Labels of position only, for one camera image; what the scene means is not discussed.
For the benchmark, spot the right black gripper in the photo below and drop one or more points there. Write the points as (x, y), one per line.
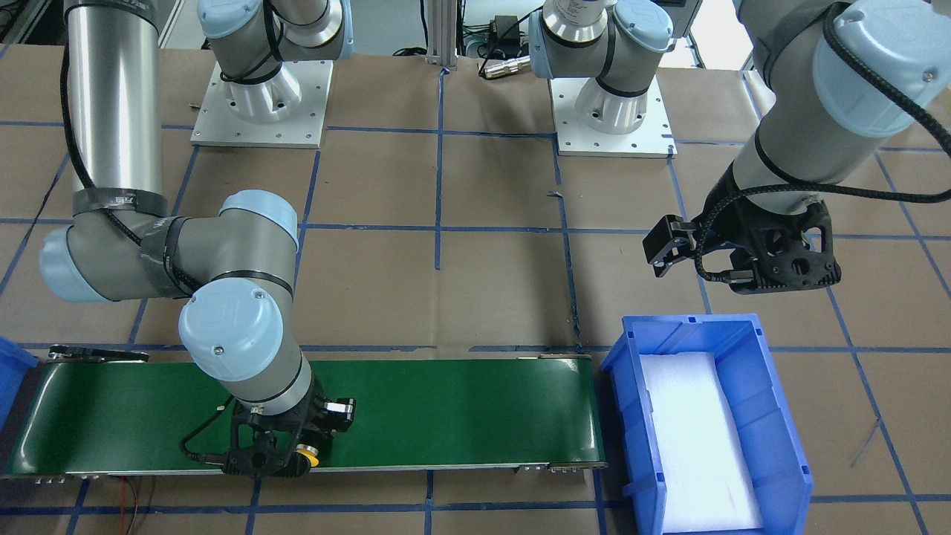
(325, 413)

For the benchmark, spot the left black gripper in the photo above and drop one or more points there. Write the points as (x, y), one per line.
(718, 232)

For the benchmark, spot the yellow push button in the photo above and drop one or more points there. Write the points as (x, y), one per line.
(309, 455)

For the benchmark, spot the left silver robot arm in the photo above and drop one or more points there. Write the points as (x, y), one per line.
(846, 75)

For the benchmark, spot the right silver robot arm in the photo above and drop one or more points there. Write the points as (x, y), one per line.
(235, 270)

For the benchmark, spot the white foam pad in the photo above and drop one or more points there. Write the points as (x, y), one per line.
(708, 485)

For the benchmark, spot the green conveyor belt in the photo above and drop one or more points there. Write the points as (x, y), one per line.
(128, 418)

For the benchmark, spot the blue plastic bin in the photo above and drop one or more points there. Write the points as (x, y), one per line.
(15, 362)
(781, 477)

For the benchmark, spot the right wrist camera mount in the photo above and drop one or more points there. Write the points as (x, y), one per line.
(259, 445)

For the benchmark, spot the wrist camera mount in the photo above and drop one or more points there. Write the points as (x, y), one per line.
(795, 253)
(259, 445)

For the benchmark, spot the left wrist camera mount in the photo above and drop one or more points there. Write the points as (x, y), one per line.
(795, 253)

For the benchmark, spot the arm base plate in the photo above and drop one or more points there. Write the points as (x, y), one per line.
(286, 111)
(592, 123)

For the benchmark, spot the aluminium frame post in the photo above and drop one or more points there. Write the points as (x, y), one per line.
(442, 32)

